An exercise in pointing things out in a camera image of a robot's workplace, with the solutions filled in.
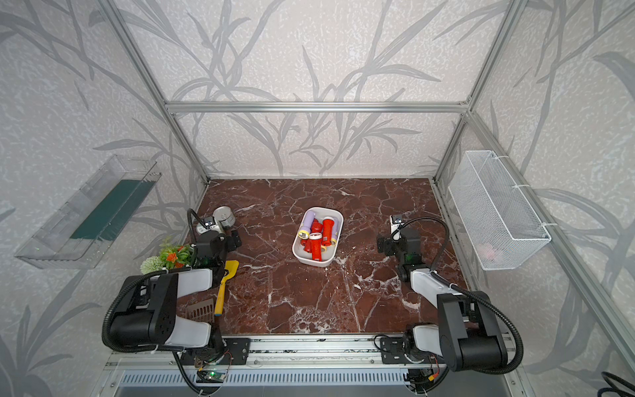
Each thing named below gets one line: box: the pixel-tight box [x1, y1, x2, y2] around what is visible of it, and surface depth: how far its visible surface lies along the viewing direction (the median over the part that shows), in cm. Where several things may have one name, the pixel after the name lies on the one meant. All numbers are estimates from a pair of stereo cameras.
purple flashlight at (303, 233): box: [297, 210, 316, 240], surface depth 96 cm
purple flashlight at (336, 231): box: [330, 217, 340, 247], surface depth 98 cm
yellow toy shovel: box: [214, 259, 240, 317], surface depth 84 cm
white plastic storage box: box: [292, 206, 344, 268], surface depth 96 cm
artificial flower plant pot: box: [139, 236, 197, 275], surface depth 77 cm
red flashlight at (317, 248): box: [309, 231, 323, 263], surface depth 92 cm
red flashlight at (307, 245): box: [300, 238, 313, 254], surface depth 93 cm
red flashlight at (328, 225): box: [321, 216, 335, 247], surface depth 98 cm
